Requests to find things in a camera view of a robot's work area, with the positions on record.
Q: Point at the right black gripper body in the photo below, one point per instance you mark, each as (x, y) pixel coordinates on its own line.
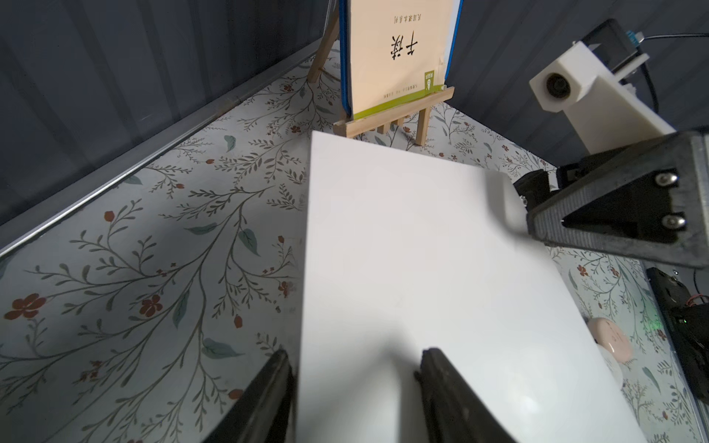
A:
(647, 200)

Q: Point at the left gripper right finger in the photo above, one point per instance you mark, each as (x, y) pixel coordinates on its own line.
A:
(452, 411)

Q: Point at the white drawer cabinet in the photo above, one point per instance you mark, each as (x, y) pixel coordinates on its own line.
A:
(406, 252)

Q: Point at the wooden easel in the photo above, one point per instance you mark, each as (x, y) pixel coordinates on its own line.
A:
(395, 57)

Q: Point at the blue-framed whiteboard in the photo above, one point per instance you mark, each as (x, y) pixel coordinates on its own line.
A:
(346, 55)

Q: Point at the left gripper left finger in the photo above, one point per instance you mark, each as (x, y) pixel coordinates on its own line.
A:
(262, 412)

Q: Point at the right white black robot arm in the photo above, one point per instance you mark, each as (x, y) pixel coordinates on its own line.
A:
(687, 322)

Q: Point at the pink earphone case upper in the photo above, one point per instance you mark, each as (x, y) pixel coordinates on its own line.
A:
(610, 336)

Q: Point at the white earphone case top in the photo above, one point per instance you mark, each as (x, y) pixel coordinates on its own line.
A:
(612, 365)

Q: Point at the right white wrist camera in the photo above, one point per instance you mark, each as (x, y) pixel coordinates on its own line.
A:
(604, 114)

